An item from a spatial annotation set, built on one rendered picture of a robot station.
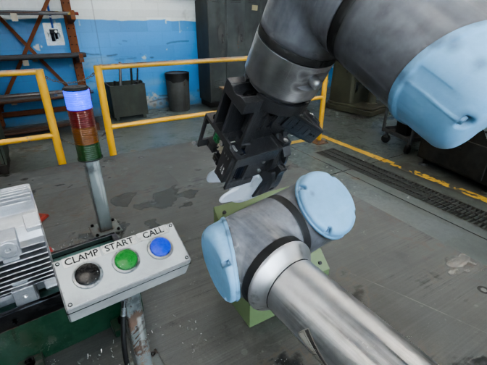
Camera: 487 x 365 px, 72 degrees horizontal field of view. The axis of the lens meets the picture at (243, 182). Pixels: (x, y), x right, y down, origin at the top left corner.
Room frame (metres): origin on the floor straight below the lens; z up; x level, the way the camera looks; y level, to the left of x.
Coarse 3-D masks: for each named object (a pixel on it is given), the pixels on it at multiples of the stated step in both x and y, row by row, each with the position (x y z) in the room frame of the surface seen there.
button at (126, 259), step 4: (120, 252) 0.37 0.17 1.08; (124, 252) 0.37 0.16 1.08; (128, 252) 0.38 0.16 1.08; (132, 252) 0.38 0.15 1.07; (116, 256) 0.37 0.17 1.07; (120, 256) 0.37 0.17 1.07; (124, 256) 0.37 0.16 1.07; (128, 256) 0.37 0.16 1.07; (132, 256) 0.37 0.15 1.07; (136, 256) 0.37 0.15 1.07; (116, 260) 0.36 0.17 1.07; (120, 260) 0.36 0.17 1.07; (124, 260) 0.36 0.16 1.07; (128, 260) 0.37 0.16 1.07; (132, 260) 0.37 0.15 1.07; (136, 260) 0.37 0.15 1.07; (116, 264) 0.36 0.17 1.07; (120, 264) 0.36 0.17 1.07; (124, 264) 0.36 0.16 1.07; (128, 264) 0.36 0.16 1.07; (132, 264) 0.36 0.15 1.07; (120, 268) 0.36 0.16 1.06; (124, 268) 0.36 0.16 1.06; (128, 268) 0.36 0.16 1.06; (132, 268) 0.36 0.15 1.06
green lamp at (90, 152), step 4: (92, 144) 0.82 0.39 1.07; (96, 144) 0.83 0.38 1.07; (76, 148) 0.82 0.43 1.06; (80, 148) 0.81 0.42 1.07; (84, 148) 0.81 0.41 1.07; (88, 148) 0.82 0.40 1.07; (92, 148) 0.82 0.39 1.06; (96, 148) 0.83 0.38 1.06; (100, 148) 0.85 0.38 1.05; (80, 152) 0.81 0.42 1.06; (84, 152) 0.81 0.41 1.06; (88, 152) 0.82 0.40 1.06; (92, 152) 0.82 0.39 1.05; (96, 152) 0.83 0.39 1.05; (100, 152) 0.84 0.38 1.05; (80, 156) 0.82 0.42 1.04; (84, 156) 0.81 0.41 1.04; (88, 156) 0.81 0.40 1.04; (92, 156) 0.82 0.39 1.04; (96, 156) 0.83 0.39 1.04; (100, 156) 0.84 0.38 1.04; (80, 160) 0.82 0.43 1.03; (84, 160) 0.81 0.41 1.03; (88, 160) 0.81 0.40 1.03; (92, 160) 0.82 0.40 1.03
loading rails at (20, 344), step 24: (96, 240) 0.61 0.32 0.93; (0, 312) 0.42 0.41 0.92; (24, 312) 0.42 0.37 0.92; (48, 312) 0.43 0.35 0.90; (96, 312) 0.48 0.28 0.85; (0, 336) 0.39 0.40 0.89; (24, 336) 0.41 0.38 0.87; (48, 336) 0.43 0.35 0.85; (72, 336) 0.45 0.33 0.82; (0, 360) 0.38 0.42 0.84; (24, 360) 0.40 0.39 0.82
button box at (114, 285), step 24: (120, 240) 0.39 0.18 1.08; (144, 240) 0.40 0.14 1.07; (72, 264) 0.35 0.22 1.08; (96, 264) 0.35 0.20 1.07; (144, 264) 0.37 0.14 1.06; (168, 264) 0.38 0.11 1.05; (72, 288) 0.32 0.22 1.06; (96, 288) 0.33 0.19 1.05; (120, 288) 0.34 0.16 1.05; (144, 288) 0.37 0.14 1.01; (72, 312) 0.31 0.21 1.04
